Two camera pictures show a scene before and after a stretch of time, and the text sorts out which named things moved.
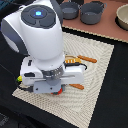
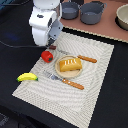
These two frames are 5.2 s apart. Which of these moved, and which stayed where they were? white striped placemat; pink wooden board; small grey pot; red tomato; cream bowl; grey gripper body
Moved: grey gripper body; red tomato
Stayed: small grey pot; cream bowl; pink wooden board; white striped placemat
